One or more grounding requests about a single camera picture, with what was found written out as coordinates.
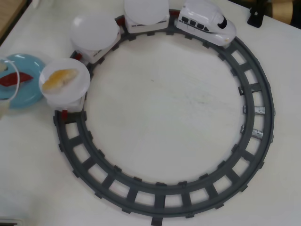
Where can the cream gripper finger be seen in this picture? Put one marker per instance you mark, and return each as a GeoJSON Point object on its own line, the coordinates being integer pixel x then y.
{"type": "Point", "coordinates": [3, 107]}
{"type": "Point", "coordinates": [2, 67]}

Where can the red tuna sushi piece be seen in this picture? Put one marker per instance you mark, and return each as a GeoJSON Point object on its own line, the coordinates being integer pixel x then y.
{"type": "Point", "coordinates": [14, 80]}

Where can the blue ceramic dish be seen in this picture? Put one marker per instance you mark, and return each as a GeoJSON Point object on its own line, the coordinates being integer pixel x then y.
{"type": "Point", "coordinates": [28, 94]}

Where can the yellow egg sushi piece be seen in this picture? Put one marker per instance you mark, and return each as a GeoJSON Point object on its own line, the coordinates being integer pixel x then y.
{"type": "Point", "coordinates": [58, 78]}

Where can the white Shinkansen toy locomotive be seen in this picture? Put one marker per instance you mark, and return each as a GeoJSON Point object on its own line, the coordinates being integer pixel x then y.
{"type": "Point", "coordinates": [202, 23]}

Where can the translucent white plastic container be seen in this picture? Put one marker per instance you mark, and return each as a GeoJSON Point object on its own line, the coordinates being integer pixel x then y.
{"type": "Point", "coordinates": [73, 106]}

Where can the white round plastic plate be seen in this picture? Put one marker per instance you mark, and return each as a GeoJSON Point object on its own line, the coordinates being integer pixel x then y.
{"type": "Point", "coordinates": [145, 11]}
{"type": "Point", "coordinates": [94, 33]}
{"type": "Point", "coordinates": [77, 89]}

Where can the small silver tape patch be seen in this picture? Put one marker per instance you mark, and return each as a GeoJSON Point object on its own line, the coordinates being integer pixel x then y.
{"type": "Point", "coordinates": [242, 129]}
{"type": "Point", "coordinates": [244, 109]}

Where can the large silver tape patch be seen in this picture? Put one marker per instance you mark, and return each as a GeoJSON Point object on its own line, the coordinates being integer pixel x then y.
{"type": "Point", "coordinates": [259, 110]}
{"type": "Point", "coordinates": [257, 133]}

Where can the black table clamp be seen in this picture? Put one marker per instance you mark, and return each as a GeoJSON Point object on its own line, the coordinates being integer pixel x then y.
{"type": "Point", "coordinates": [255, 20]}

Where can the brown cardboard roll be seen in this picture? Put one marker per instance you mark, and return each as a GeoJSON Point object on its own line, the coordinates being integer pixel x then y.
{"type": "Point", "coordinates": [281, 10]}

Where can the grey circular toy rail track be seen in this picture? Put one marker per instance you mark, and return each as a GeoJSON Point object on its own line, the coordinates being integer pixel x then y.
{"type": "Point", "coordinates": [160, 199]}

